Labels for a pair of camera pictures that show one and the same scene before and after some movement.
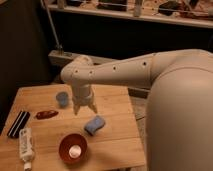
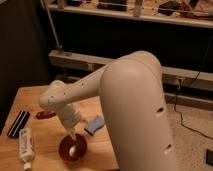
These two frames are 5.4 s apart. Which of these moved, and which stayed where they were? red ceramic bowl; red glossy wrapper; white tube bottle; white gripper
Moved: white gripper
Stayed: red ceramic bowl; white tube bottle; red glossy wrapper
